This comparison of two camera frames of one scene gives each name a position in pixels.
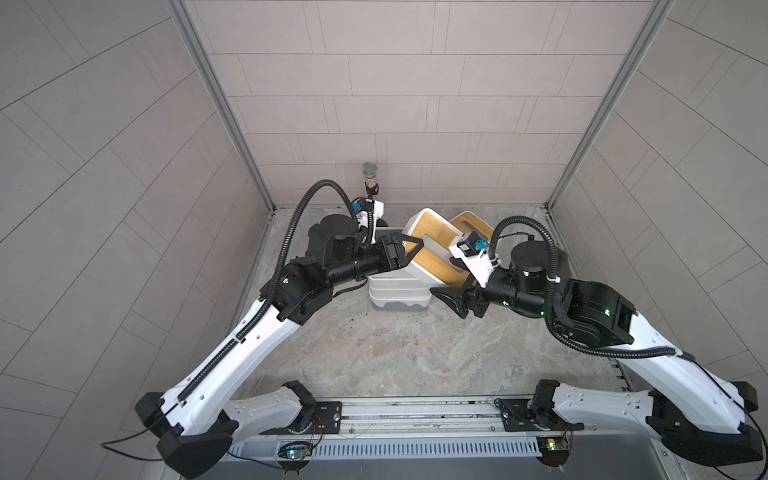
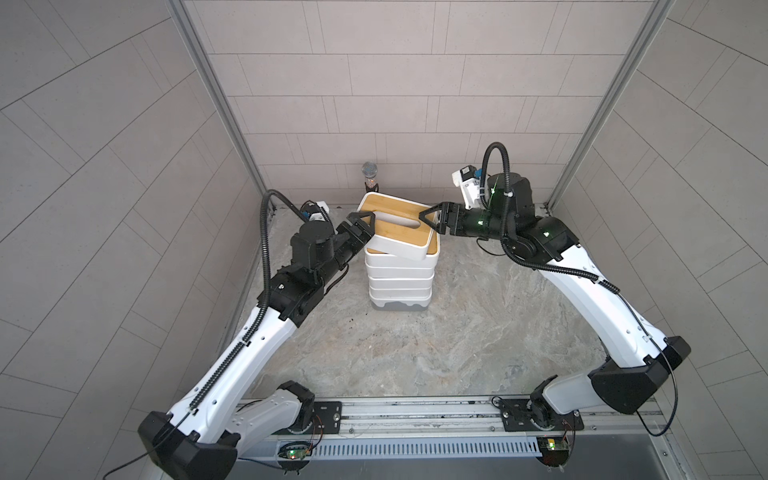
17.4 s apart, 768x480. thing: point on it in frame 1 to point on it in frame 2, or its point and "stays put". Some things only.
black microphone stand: x=369 y=170 stays put
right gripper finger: x=457 y=298 to x=443 y=223
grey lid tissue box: x=412 y=296 stays put
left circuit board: x=295 y=455 stays put
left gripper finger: x=403 y=259 to x=358 y=227
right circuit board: x=554 y=450 stays put
